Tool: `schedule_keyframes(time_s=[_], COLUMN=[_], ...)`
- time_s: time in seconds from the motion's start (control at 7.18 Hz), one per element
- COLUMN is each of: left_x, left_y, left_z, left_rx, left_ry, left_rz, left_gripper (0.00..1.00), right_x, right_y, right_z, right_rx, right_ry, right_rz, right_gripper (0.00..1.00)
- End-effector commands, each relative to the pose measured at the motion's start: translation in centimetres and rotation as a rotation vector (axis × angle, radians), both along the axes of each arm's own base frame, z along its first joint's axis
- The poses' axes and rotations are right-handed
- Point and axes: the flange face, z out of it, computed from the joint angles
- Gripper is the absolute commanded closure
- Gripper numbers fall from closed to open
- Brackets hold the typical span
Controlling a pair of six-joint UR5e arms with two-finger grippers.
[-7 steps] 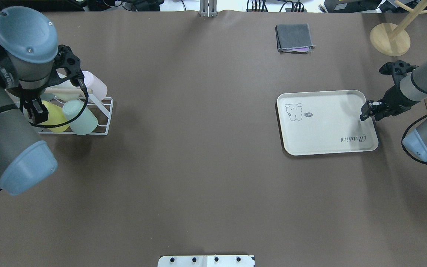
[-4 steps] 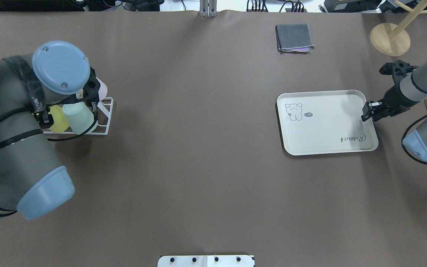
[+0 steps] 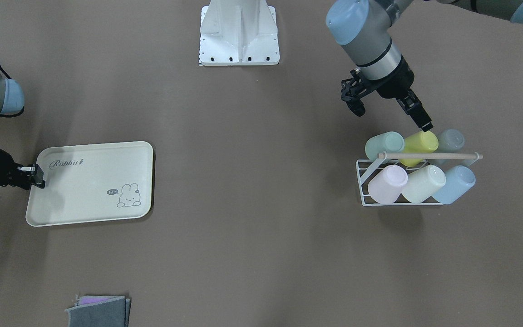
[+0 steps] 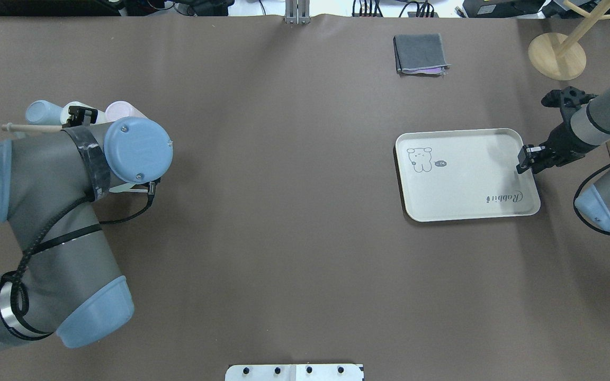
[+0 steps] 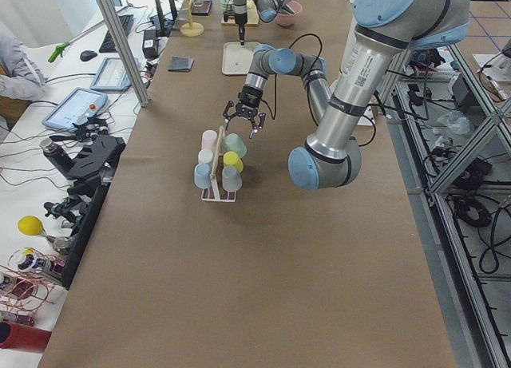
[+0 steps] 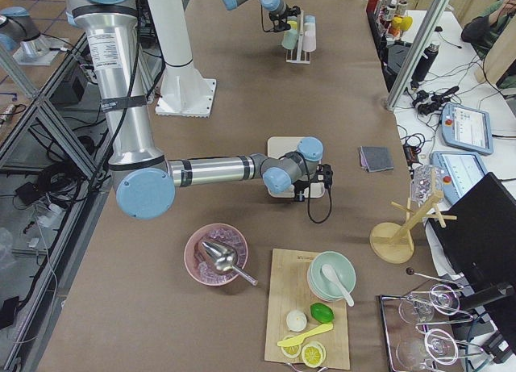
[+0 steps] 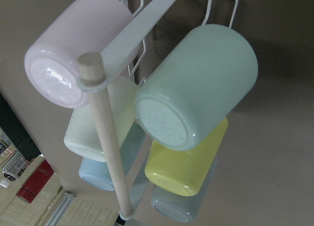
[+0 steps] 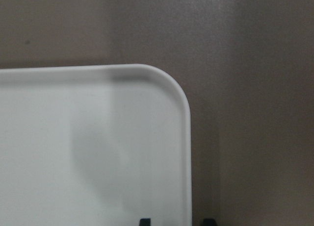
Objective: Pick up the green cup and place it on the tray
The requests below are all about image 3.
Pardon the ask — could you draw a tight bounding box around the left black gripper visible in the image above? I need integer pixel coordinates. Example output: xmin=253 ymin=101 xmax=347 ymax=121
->
xmin=340 ymin=56 xmax=433 ymax=132

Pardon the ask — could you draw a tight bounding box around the green cup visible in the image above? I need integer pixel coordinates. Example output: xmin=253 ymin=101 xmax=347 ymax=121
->
xmin=365 ymin=132 xmax=405 ymax=161

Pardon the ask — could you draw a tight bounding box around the cream rabbit tray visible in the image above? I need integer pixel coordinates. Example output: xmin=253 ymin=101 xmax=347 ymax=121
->
xmin=25 ymin=141 xmax=154 ymax=227

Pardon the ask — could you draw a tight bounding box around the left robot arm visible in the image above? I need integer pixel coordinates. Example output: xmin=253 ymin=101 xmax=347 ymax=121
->
xmin=326 ymin=0 xmax=433 ymax=132

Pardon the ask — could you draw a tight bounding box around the yellow cup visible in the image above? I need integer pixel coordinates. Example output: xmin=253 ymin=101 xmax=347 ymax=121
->
xmin=403 ymin=131 xmax=439 ymax=154

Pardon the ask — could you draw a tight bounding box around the grey cup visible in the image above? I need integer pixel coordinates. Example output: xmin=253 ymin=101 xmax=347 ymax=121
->
xmin=434 ymin=129 xmax=466 ymax=154

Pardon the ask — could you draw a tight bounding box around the cream cup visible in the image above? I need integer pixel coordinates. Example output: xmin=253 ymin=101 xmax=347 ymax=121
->
xmin=401 ymin=165 xmax=447 ymax=203

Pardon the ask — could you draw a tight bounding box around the pink cup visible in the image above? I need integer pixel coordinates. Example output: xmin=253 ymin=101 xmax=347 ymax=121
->
xmin=367 ymin=165 xmax=408 ymax=204

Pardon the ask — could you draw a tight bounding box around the blue cup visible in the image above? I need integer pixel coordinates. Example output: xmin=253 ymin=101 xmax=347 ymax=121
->
xmin=431 ymin=165 xmax=477 ymax=204

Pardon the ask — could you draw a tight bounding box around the grey folded cloth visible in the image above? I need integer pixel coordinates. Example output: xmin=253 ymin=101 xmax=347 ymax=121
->
xmin=66 ymin=295 xmax=131 ymax=327

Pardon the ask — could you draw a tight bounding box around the white wire cup rack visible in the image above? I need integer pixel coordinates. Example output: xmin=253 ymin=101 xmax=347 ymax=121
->
xmin=355 ymin=157 xmax=448 ymax=207

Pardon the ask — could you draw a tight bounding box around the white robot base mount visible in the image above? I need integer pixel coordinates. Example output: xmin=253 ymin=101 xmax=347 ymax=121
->
xmin=198 ymin=0 xmax=280 ymax=66

